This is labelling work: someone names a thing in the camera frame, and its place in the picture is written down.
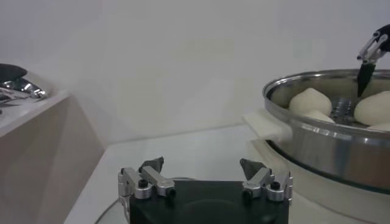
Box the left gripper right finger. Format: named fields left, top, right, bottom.
left=239, top=158, right=294, bottom=203

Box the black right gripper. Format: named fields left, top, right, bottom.
left=356, top=24, right=390, bottom=98

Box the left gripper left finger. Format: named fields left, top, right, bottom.
left=118, top=156, right=177, bottom=205

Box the stainless steel steamer pot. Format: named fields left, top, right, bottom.
left=243, top=109, right=390, bottom=224

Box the stainless steel steamer basket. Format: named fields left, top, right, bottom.
left=262, top=69, right=390, bottom=195

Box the round glass pot lid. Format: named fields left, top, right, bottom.
left=94, top=177, right=196, bottom=224

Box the white side table with mouse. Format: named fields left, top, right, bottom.
left=0, top=89, right=106, bottom=224

